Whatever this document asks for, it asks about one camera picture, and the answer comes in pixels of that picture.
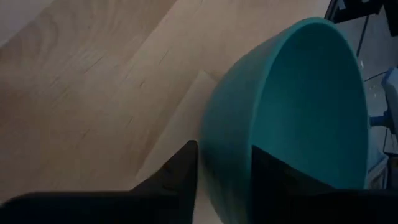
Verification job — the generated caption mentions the dark green bowl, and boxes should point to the dark green bowl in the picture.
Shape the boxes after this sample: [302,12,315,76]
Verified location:
[198,17,369,224]

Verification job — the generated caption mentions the black aluminium table frame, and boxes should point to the black aluminium table frame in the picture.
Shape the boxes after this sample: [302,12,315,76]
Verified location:
[324,0,398,58]

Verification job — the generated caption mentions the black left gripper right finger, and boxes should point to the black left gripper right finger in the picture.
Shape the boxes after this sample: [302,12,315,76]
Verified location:
[248,144,336,224]

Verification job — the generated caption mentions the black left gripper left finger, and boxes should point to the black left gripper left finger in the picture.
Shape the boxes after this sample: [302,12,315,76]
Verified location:
[130,139,199,224]

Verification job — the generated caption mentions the blurry blue white object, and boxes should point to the blurry blue white object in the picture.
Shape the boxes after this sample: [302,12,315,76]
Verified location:
[369,67,398,156]

